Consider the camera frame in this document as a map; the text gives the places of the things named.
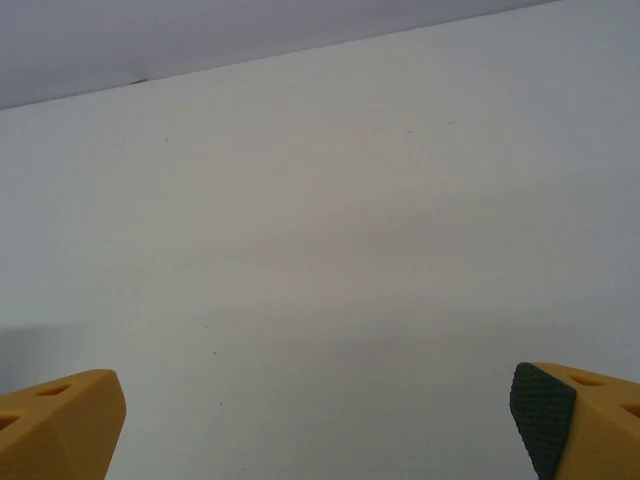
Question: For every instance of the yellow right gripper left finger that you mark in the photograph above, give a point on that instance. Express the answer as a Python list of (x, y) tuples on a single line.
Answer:
[(60, 430)]

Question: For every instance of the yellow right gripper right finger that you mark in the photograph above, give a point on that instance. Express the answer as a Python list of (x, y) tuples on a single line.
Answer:
[(590, 430)]

